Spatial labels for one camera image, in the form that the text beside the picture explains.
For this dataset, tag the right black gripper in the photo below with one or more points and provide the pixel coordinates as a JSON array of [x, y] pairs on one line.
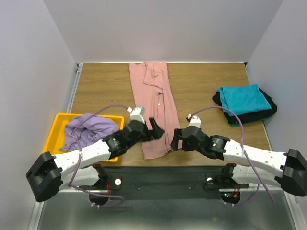
[[181, 139]]

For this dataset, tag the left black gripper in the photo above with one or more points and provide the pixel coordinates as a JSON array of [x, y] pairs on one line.
[[148, 132]]

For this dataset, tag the pink graphic t-shirt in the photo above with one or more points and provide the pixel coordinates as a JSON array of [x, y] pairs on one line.
[[151, 90]]

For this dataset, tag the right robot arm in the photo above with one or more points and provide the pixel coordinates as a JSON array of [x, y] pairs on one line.
[[246, 164]]

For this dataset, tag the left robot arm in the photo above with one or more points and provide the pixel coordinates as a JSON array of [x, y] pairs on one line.
[[47, 174]]

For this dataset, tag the lavender t-shirt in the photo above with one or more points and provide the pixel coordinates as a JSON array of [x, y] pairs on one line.
[[86, 129]]

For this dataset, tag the black folded t-shirt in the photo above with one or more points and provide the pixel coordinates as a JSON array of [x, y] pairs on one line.
[[248, 117]]

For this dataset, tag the teal folded t-shirt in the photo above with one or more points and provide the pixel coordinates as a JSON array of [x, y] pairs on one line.
[[242, 100]]

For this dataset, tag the yellow plastic tray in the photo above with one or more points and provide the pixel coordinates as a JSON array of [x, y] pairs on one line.
[[56, 137]]

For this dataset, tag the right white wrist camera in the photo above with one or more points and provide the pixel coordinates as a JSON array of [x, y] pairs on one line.
[[194, 121]]

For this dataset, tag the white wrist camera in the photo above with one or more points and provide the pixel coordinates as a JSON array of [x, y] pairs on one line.
[[194, 121], [136, 113]]

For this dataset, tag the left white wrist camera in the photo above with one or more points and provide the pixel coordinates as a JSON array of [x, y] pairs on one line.
[[136, 113]]

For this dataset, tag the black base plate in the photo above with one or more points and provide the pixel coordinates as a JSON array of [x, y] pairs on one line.
[[161, 183]]

